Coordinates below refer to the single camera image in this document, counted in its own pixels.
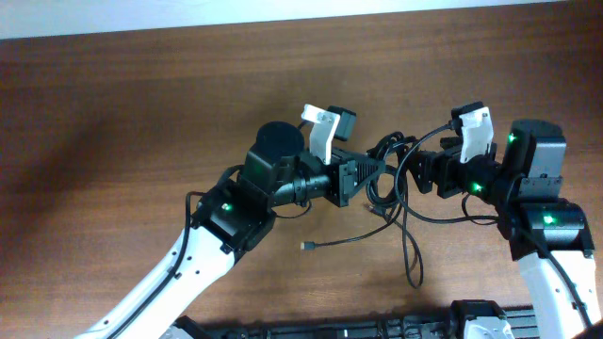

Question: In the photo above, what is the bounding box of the thin black usb cable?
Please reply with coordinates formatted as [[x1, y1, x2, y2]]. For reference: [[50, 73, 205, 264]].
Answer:
[[300, 202, 424, 289]]

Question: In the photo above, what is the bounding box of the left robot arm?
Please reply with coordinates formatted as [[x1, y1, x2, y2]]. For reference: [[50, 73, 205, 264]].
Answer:
[[82, 121, 385, 338]]

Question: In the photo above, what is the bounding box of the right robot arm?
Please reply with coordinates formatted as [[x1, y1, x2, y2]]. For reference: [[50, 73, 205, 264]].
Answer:
[[399, 119, 602, 338]]

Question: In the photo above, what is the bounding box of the right camera cable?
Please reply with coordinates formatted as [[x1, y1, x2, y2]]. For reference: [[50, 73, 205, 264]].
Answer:
[[393, 120, 595, 331]]

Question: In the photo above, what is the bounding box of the camera cable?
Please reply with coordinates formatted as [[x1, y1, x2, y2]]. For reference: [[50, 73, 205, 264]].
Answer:
[[103, 190, 208, 339], [393, 120, 595, 331]]

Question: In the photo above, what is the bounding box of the left camera cable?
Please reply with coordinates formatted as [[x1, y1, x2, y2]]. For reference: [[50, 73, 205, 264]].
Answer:
[[103, 190, 208, 339]]

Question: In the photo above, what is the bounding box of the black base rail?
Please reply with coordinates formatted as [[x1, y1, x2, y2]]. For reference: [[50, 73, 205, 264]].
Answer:
[[162, 299, 540, 339]]

